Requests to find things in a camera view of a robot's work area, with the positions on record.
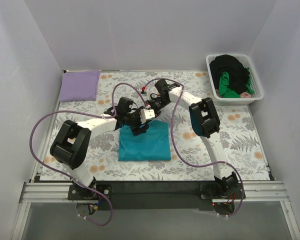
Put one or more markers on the teal t shirt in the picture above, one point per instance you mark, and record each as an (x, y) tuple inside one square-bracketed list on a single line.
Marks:
[(153, 145)]

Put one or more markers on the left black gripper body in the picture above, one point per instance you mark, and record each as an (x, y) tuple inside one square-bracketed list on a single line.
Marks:
[(137, 125)]

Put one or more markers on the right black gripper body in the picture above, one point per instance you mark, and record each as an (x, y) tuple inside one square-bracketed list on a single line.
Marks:
[(151, 104)]

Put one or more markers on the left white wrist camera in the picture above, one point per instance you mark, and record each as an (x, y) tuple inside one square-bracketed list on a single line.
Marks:
[(146, 115)]

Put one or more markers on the black t shirt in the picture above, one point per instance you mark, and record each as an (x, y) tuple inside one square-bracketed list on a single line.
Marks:
[(221, 63)]

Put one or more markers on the green t shirt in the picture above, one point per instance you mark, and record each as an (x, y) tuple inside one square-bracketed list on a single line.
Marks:
[(233, 82)]

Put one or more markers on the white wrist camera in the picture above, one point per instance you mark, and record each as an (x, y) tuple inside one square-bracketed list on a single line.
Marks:
[(146, 115), (144, 92)]

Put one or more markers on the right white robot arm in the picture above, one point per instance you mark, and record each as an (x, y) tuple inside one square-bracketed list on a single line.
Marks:
[(205, 123)]

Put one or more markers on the folded purple t shirt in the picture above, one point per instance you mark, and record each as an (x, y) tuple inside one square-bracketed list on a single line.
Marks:
[(79, 86)]

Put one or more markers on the aluminium frame rail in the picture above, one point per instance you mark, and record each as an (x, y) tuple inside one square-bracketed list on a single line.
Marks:
[(52, 211)]

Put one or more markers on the floral table cloth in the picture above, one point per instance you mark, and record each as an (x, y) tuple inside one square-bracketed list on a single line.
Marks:
[(238, 133)]

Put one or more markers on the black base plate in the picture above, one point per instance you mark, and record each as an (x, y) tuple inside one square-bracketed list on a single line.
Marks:
[(155, 195)]

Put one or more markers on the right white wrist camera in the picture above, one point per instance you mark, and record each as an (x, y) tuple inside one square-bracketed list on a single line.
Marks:
[(144, 92)]

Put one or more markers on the pink garment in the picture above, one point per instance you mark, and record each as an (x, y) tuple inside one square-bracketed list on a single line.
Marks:
[(245, 95)]

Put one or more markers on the white laundry basket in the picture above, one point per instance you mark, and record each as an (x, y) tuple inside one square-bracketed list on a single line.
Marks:
[(254, 82)]

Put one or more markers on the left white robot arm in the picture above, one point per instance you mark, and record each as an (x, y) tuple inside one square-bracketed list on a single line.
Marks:
[(71, 143)]

